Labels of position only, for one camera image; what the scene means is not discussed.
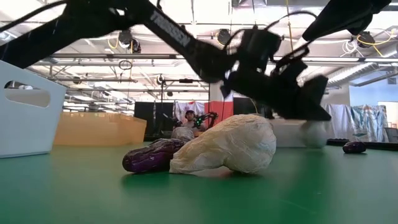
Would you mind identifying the yellow hanging strap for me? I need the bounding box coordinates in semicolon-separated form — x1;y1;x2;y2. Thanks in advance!
285;0;295;52

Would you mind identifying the person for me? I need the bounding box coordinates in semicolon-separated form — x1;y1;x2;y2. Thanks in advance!
182;109;206;138

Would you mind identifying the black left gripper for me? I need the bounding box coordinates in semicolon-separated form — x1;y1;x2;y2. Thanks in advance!
221;60;332;121

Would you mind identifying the white hanging cloth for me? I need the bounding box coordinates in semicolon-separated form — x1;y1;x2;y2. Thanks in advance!
323;104;352;141

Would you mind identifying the black partition panel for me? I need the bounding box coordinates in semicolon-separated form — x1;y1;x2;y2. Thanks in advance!
133;101;174;139

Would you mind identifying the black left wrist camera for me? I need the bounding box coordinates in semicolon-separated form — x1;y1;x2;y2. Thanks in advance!
241;26;282;72

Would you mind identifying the blue patterned hanging cloth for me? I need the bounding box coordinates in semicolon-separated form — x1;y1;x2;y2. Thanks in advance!
351;105;386;142

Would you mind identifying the white and orange column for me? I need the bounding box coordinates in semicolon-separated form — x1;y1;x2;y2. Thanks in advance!
208;81;234;125

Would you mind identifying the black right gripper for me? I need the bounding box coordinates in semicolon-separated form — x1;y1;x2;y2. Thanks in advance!
302;0;393;42

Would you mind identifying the black background rig frame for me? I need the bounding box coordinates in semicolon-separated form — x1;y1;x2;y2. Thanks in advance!
160;79;211;138

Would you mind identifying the silver ceiling duct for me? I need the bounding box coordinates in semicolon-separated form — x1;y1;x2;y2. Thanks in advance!
326;62;398;88

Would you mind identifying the large purple eggplant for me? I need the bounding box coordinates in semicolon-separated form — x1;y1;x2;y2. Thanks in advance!
122;126;195;174

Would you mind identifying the white plastic basket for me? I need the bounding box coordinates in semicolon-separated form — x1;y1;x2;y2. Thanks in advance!
270;118;307;149
0;60;67;159

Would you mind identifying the small purple eggplant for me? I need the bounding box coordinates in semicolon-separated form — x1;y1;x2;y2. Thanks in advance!
342;141;368;154

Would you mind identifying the floral patterned cloth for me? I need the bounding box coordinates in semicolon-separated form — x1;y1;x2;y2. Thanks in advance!
174;101;206;125

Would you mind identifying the overhead light bar rail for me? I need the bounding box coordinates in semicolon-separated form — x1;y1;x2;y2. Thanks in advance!
49;52;398;63

